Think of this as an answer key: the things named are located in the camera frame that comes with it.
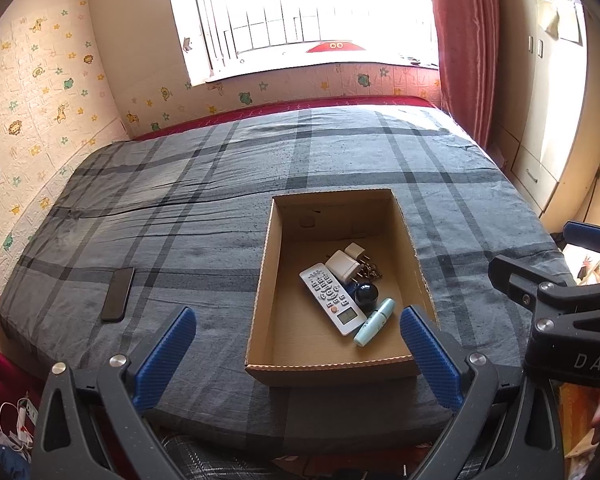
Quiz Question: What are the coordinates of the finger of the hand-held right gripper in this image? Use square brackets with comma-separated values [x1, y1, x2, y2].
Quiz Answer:
[487, 255, 600, 391]
[562, 220, 600, 263]

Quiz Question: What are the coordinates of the checkered dark cloth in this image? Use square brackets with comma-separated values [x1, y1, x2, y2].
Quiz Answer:
[160, 432, 301, 480]

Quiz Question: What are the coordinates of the bright window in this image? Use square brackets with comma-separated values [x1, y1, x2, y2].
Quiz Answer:
[162, 0, 441, 86]

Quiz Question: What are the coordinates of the black round-cap bottle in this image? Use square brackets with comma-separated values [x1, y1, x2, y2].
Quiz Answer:
[354, 282, 380, 313]

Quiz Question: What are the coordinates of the brown cardboard box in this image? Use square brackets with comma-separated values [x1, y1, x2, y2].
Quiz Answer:
[245, 188, 440, 387]

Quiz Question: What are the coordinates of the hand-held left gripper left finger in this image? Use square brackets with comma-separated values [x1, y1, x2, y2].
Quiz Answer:
[30, 306, 198, 480]

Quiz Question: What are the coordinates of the blue cloth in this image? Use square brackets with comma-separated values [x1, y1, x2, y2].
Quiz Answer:
[0, 425, 28, 480]

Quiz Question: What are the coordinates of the grey plaid bed sheet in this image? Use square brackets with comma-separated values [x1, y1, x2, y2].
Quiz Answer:
[0, 105, 578, 451]

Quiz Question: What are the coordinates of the white charger plug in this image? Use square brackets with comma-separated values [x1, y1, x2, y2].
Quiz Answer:
[325, 251, 362, 283]

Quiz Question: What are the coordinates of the colourful printed mat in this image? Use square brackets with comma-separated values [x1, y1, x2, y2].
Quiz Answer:
[560, 242, 600, 461]

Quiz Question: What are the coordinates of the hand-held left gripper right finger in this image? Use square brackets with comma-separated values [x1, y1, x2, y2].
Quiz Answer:
[399, 305, 566, 480]

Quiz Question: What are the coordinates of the wardrobe poster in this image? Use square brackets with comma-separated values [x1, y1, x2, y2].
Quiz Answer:
[532, 0, 587, 46]

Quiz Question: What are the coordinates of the beige wardrobe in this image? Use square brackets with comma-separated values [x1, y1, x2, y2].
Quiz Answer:
[495, 0, 600, 218]

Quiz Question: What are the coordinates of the white power strip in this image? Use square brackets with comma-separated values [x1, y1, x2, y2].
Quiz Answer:
[17, 399, 33, 441]

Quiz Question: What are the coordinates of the small beige charger plug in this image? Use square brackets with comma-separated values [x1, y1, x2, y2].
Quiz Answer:
[344, 242, 368, 266]

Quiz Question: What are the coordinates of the red curtain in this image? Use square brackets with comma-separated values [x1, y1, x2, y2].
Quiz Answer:
[424, 0, 503, 148]

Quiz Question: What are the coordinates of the black smartphone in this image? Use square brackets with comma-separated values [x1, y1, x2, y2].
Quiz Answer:
[100, 266, 136, 322]

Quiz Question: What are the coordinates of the white remote control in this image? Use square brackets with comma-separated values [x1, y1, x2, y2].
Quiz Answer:
[300, 262, 367, 337]

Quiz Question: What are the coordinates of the teal cosmetic tube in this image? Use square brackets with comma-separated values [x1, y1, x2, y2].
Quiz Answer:
[354, 298, 396, 347]

